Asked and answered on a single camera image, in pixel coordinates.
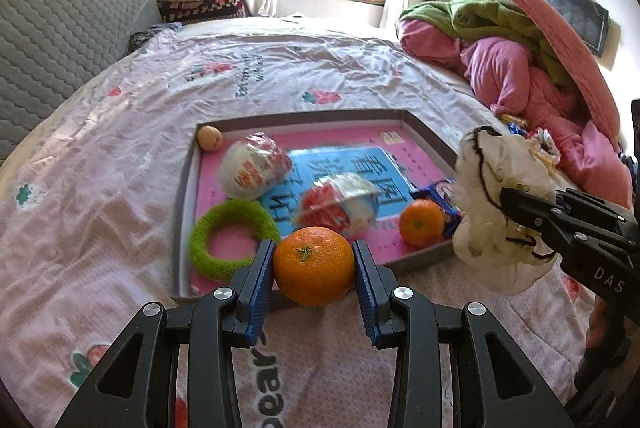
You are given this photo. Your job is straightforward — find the person's right hand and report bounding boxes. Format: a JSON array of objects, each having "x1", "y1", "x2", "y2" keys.
[{"x1": 586, "y1": 295, "x2": 632, "y2": 361}]

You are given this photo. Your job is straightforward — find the brown walnut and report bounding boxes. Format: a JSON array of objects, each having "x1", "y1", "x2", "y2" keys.
[{"x1": 196, "y1": 125, "x2": 223, "y2": 152}]

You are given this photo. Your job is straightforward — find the orange mandarin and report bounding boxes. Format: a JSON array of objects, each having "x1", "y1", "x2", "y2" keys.
[
  {"x1": 272, "y1": 226, "x2": 356, "y2": 307},
  {"x1": 398, "y1": 199, "x2": 446, "y2": 247}
]

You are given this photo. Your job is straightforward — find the grey quilted headboard cover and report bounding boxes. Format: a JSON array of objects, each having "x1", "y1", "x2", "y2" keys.
[{"x1": 0, "y1": 0, "x2": 163, "y2": 164}]

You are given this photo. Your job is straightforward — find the dark framed wall panel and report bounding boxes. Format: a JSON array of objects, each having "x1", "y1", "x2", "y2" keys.
[{"x1": 541, "y1": 0, "x2": 611, "y2": 56}]

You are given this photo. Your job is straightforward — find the dark patterned cloth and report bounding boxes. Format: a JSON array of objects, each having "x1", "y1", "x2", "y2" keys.
[{"x1": 129, "y1": 23, "x2": 183, "y2": 54}]

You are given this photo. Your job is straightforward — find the green blanket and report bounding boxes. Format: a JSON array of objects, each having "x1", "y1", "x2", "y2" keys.
[{"x1": 400, "y1": 0, "x2": 576, "y2": 84}]

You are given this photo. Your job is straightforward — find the pink and blue book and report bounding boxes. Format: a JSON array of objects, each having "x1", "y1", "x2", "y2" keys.
[{"x1": 192, "y1": 124, "x2": 451, "y2": 294}]

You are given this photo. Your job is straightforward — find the striped snack packet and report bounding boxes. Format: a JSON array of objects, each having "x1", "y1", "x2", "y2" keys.
[{"x1": 525, "y1": 128, "x2": 562, "y2": 166}]

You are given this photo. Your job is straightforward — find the white toy egg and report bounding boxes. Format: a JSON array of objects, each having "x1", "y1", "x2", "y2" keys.
[{"x1": 218, "y1": 132, "x2": 293, "y2": 200}]

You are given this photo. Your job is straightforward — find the pink quilt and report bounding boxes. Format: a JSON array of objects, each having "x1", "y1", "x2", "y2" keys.
[{"x1": 397, "y1": 19, "x2": 633, "y2": 209}]

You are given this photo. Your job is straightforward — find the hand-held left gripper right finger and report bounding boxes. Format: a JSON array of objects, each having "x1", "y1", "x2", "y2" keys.
[{"x1": 351, "y1": 239, "x2": 576, "y2": 428}]

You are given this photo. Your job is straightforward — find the green fuzzy ring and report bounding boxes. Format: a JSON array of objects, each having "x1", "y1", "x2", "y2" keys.
[{"x1": 188, "y1": 199, "x2": 282, "y2": 281}]

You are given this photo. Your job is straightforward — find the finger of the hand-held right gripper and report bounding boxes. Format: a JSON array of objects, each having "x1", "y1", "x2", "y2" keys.
[
  {"x1": 501, "y1": 187, "x2": 576, "y2": 254},
  {"x1": 556, "y1": 189, "x2": 640, "y2": 234}
]

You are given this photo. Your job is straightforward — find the grey shallow cardboard box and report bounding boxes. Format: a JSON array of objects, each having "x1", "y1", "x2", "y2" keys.
[{"x1": 170, "y1": 109, "x2": 463, "y2": 301}]

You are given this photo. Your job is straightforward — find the large pink flat cushion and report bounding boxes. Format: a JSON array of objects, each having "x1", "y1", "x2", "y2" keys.
[{"x1": 464, "y1": 0, "x2": 621, "y2": 144}]

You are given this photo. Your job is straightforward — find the blue cookie packet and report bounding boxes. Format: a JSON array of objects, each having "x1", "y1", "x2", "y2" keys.
[{"x1": 410, "y1": 178, "x2": 463, "y2": 239}]

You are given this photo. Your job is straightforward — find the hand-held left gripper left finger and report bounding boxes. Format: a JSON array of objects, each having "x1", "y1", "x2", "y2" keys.
[{"x1": 54, "y1": 238, "x2": 277, "y2": 428}]

